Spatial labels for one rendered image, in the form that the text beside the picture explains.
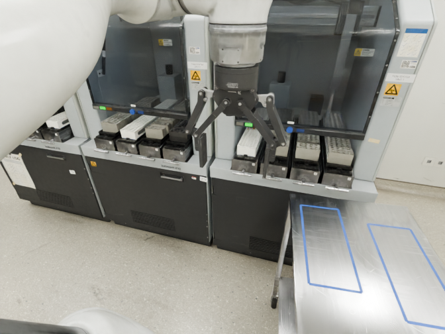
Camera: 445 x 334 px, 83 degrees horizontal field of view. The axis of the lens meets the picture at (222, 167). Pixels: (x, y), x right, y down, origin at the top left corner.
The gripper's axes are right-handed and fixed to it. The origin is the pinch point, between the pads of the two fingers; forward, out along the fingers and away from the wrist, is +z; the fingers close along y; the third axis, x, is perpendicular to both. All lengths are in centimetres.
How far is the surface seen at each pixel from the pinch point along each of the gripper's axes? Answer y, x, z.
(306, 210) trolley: 21, 35, 38
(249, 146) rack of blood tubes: -9, 72, 34
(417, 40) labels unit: 50, 75, -17
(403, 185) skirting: 120, 186, 114
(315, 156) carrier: 25, 74, 35
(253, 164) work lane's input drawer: -5, 66, 41
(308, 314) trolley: 22.0, -5.5, 38.0
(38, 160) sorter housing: -158, 66, 64
